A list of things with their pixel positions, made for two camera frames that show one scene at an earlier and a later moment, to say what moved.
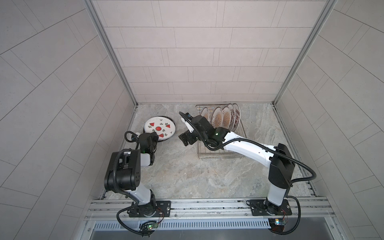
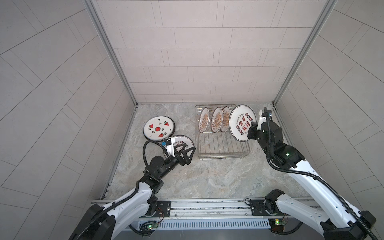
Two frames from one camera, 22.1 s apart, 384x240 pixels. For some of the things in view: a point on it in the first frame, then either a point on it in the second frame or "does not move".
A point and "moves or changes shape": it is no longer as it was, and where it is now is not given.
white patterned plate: (237, 117) moves or changes shape
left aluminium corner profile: (111, 45) does not move
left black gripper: (154, 137) → (183, 162)
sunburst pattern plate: (226, 117) does not move
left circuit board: (151, 226) does not move
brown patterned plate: (217, 117) does not move
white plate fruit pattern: (163, 126) does not move
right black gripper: (188, 134) → (252, 129)
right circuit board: (277, 224) does not move
